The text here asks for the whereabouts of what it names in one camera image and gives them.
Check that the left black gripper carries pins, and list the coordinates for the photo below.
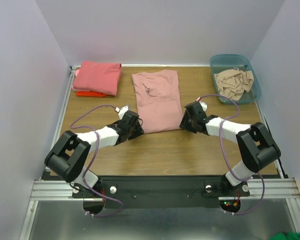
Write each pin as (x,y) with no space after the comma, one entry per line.
(139,131)

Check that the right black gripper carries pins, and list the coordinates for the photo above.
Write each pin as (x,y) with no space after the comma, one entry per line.
(187,121)

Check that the dusty pink t shirt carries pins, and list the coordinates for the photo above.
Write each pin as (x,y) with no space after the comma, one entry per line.
(158,100)

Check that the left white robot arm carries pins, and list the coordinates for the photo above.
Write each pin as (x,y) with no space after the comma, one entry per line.
(68,155)

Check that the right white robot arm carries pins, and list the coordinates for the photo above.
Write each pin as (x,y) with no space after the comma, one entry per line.
(256,145)

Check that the beige crumpled shirt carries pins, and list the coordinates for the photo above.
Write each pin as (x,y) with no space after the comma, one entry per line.
(233,83)

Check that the folded red shirt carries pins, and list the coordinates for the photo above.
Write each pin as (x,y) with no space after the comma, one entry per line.
(90,94)

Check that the folded salmon pink shirt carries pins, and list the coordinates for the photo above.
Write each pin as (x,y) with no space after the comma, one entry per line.
(101,77)

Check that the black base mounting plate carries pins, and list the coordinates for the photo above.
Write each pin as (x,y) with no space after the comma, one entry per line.
(179,191)

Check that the teal plastic bin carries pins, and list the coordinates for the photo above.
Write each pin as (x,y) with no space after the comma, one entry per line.
(222,62)

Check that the green cloth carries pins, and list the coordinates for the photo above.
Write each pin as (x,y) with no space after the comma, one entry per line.
(286,236)

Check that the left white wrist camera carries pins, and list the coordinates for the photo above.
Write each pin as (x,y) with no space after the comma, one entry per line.
(121,111)

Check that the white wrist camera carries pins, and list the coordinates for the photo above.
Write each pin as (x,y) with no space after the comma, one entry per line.
(203,104)
(121,111)

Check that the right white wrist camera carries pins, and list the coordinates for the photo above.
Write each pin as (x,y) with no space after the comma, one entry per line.
(203,104)

